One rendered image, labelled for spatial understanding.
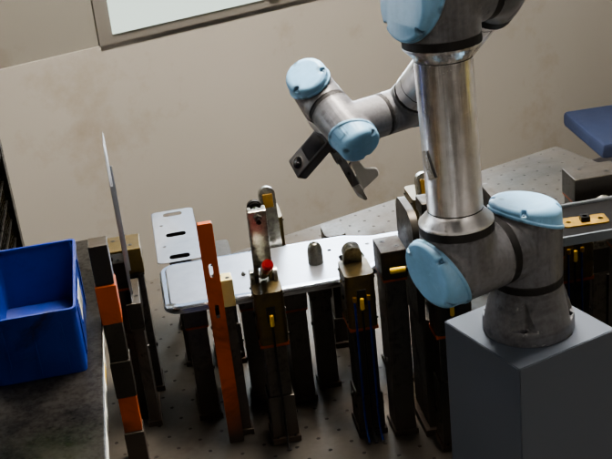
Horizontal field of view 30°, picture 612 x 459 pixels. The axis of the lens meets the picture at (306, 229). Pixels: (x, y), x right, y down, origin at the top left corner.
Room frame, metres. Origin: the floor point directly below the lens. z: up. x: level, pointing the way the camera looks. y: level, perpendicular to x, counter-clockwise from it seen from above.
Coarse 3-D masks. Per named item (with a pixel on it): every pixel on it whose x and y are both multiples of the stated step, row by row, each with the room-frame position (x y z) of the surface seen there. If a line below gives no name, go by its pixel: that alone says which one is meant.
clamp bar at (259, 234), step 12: (252, 204) 2.02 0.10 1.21; (252, 216) 1.98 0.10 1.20; (264, 216) 1.99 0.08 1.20; (252, 228) 1.99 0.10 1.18; (264, 228) 1.99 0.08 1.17; (252, 240) 1.99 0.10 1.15; (264, 240) 2.00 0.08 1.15; (252, 252) 2.00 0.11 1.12; (264, 252) 2.00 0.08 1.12; (252, 264) 2.02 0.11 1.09
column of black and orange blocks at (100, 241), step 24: (96, 240) 1.96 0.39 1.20; (96, 264) 1.94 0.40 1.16; (96, 288) 1.93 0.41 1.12; (120, 312) 1.94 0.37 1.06; (120, 336) 1.94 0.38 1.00; (120, 360) 1.94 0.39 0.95; (120, 384) 1.93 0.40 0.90; (120, 408) 1.93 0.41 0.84; (144, 432) 1.95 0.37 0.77; (144, 456) 1.94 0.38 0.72
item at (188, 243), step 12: (156, 216) 2.52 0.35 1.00; (180, 216) 2.50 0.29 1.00; (192, 216) 2.49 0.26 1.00; (156, 228) 2.45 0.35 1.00; (168, 228) 2.44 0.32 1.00; (180, 228) 2.43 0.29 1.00; (192, 228) 2.42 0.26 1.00; (156, 240) 2.37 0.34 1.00; (168, 240) 2.37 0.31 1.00; (180, 240) 2.36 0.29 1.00; (192, 240) 2.35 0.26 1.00; (168, 252) 2.30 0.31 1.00; (180, 252) 2.30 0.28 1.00; (192, 252) 2.29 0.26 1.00
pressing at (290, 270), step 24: (312, 240) 2.29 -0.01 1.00; (336, 240) 2.27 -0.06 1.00; (360, 240) 2.25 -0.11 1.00; (192, 264) 2.23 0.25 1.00; (240, 264) 2.20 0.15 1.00; (288, 264) 2.18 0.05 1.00; (336, 264) 2.15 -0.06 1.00; (168, 288) 2.13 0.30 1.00; (192, 288) 2.12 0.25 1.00; (240, 288) 2.09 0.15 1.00; (288, 288) 2.06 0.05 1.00; (312, 288) 2.07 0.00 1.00
